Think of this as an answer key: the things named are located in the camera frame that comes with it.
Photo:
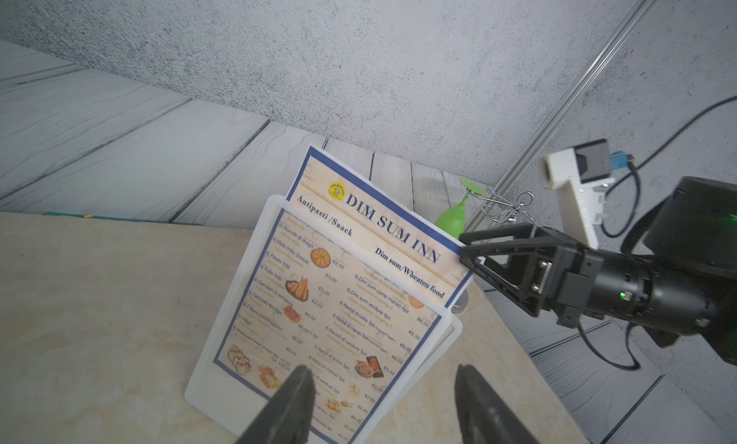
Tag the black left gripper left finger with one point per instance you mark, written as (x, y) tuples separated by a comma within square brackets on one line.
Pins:
[(287, 416)]

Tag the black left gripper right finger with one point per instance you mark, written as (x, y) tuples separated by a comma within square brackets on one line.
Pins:
[(483, 416)]

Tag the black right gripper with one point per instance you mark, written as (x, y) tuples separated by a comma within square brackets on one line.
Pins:
[(561, 281)]

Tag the Dim Sum Inn blue-bordered menu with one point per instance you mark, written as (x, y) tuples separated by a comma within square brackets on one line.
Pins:
[(424, 258)]

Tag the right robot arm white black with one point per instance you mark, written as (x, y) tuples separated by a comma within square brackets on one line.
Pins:
[(674, 275)]

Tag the large frosted acrylic menu rack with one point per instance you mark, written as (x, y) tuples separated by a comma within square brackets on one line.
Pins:
[(303, 295)]

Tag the green plastic wine glass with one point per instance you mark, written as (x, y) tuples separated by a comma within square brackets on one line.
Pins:
[(453, 220)]

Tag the silver wire glass holder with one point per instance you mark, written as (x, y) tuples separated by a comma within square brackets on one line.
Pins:
[(501, 211)]

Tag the aluminium right corner post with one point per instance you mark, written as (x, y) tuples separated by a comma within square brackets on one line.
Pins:
[(625, 28)]

